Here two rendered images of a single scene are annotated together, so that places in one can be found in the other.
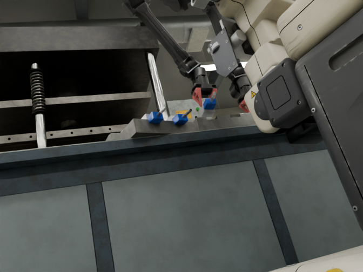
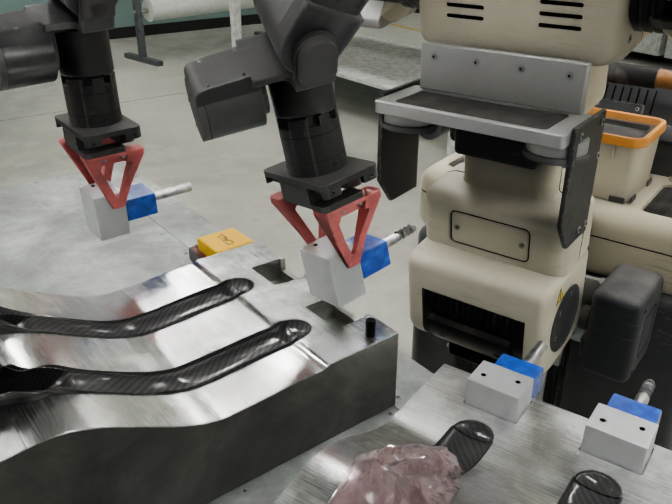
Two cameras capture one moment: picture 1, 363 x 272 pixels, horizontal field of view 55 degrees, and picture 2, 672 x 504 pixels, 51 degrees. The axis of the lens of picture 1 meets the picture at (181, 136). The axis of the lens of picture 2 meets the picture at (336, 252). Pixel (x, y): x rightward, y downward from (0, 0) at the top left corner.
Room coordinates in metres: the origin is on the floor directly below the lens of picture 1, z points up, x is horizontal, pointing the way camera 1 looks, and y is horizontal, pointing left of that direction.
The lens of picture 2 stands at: (1.52, 0.47, 1.28)
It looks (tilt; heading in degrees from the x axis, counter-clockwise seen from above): 27 degrees down; 253
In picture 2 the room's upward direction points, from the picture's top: straight up
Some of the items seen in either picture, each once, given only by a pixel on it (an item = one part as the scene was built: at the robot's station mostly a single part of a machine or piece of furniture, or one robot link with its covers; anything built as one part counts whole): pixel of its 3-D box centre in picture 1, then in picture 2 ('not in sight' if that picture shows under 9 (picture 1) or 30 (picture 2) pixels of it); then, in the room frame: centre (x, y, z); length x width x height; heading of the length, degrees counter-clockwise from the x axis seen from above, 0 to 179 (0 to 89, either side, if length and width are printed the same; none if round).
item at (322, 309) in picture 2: not in sight; (337, 325); (1.33, -0.13, 0.87); 0.05 x 0.05 x 0.04; 20
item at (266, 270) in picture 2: not in sight; (280, 285); (1.37, -0.23, 0.87); 0.05 x 0.05 x 0.04; 20
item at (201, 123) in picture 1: (207, 143); (105, 381); (1.56, -0.11, 0.87); 0.50 x 0.26 x 0.14; 20
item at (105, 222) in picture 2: not in sight; (142, 199); (1.51, -0.38, 0.94); 0.13 x 0.05 x 0.05; 20
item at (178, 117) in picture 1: (181, 118); (517, 376); (1.18, -0.02, 0.85); 0.13 x 0.05 x 0.05; 37
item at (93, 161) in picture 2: (249, 106); (108, 167); (1.54, -0.35, 0.99); 0.07 x 0.07 x 0.09; 20
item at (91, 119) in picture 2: (247, 94); (93, 104); (1.54, -0.37, 1.06); 0.10 x 0.07 x 0.07; 110
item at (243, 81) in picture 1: (242, 84); (78, 50); (1.55, -0.36, 1.12); 0.07 x 0.06 x 0.07; 24
